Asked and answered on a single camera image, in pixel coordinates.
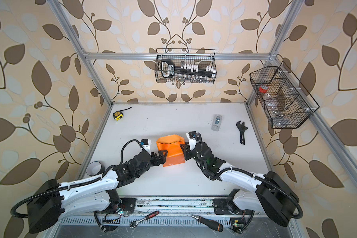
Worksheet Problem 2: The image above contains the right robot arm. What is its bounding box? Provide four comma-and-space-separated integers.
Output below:
180, 142, 304, 227

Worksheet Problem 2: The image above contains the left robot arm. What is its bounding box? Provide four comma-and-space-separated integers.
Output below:
11, 149, 168, 234

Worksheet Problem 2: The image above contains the black adjustable wrench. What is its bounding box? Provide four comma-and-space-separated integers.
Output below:
236, 121, 248, 145

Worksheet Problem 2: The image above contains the yellow tape measure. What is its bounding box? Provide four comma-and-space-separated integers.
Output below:
113, 107, 132, 121

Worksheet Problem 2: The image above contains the black orange screwdriver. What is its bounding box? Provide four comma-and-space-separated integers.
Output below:
191, 215, 224, 232

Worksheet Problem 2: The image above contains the red capped plastic bottle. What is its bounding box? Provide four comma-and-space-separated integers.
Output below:
258, 84, 272, 100

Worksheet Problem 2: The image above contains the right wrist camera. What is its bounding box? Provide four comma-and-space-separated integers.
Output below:
186, 131, 197, 151

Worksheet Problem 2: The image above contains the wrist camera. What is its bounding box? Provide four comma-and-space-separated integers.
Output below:
139, 139, 151, 156
186, 131, 197, 151

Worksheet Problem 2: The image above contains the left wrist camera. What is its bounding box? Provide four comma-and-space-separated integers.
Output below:
139, 139, 151, 156

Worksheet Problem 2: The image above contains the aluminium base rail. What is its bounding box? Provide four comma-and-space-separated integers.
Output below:
52, 195, 298, 218

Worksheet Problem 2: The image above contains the red handled ratchet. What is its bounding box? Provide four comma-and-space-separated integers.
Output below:
130, 211, 160, 229

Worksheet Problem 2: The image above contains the socket set rail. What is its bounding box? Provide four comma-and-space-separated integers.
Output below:
160, 59, 217, 80

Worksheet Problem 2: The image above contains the side wire basket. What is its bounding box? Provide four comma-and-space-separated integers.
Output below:
250, 62, 319, 129

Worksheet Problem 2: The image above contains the back wire basket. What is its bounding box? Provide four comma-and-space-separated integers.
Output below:
154, 48, 217, 84

